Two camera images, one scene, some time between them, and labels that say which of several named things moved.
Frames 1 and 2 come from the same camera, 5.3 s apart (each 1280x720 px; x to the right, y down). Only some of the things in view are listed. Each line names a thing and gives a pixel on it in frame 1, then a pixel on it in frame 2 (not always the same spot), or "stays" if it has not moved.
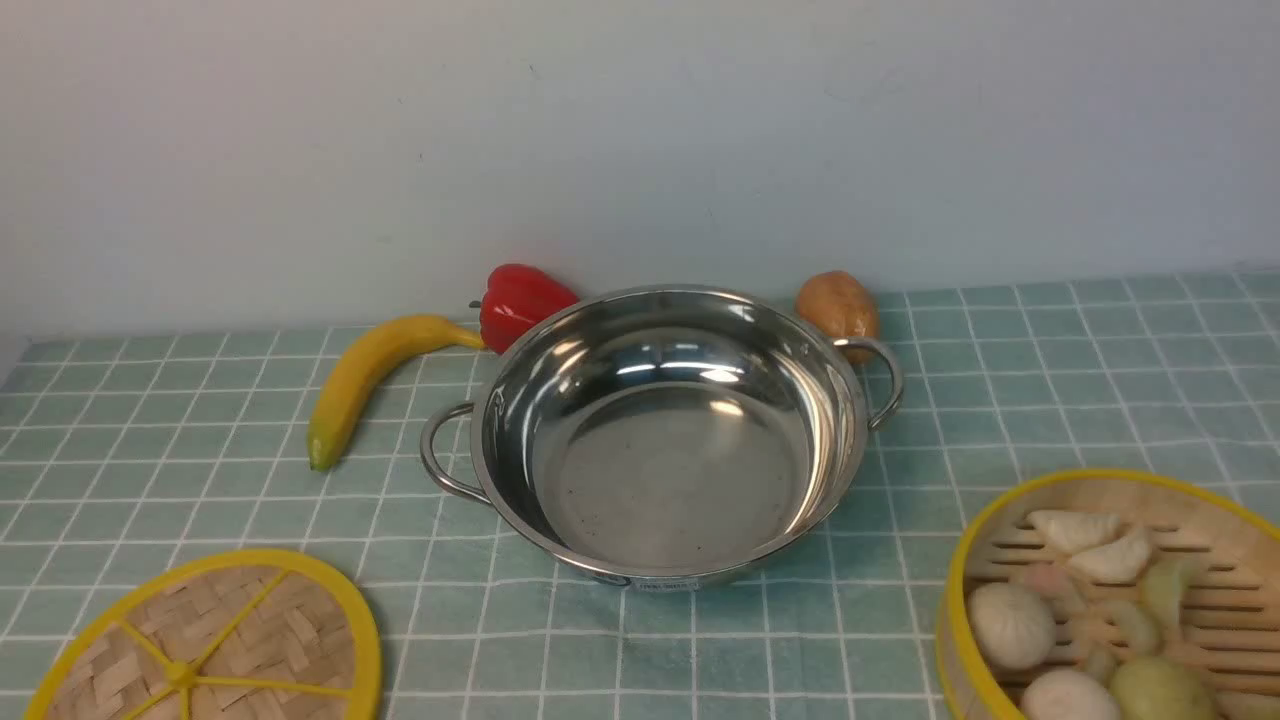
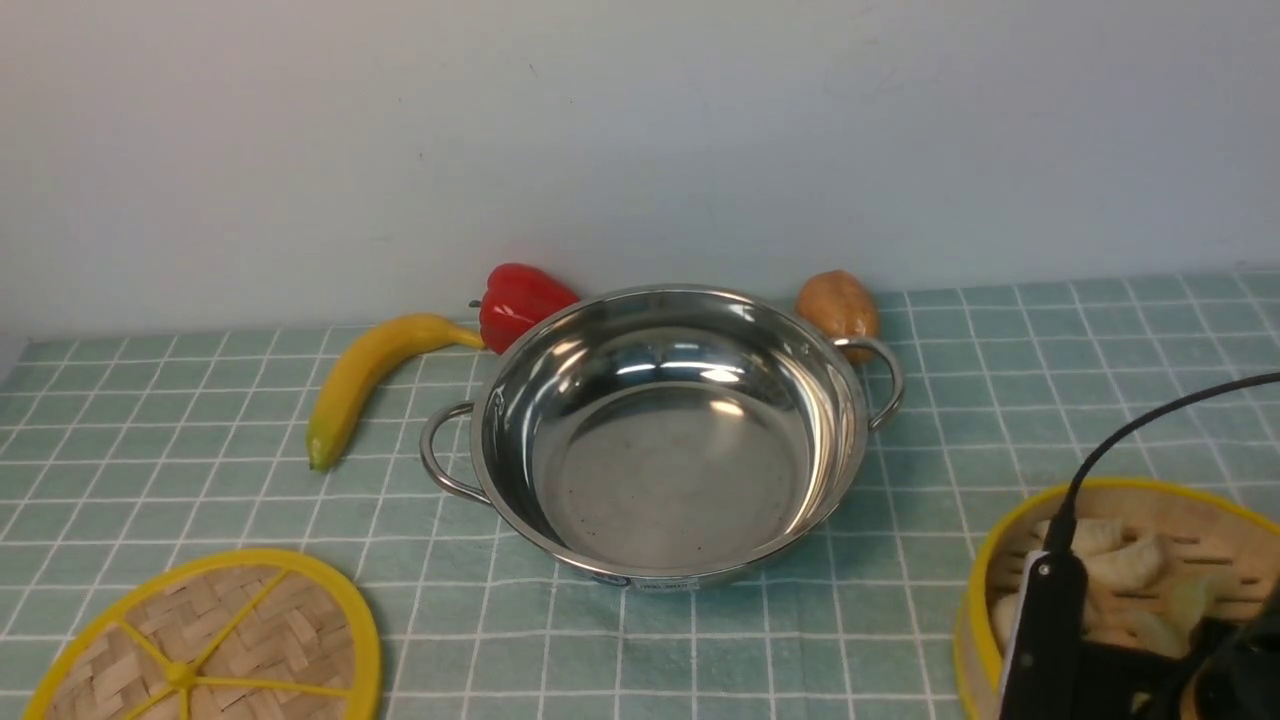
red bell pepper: x=513 y=295 stays
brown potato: x=843 y=306 stays
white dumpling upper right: x=1120 y=562 stays
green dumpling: x=1163 y=589 → x=1187 y=599
